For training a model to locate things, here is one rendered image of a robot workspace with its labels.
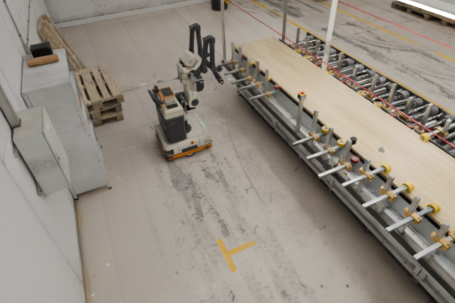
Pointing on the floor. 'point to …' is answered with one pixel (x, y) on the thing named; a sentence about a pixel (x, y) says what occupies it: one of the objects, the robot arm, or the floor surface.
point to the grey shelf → (67, 119)
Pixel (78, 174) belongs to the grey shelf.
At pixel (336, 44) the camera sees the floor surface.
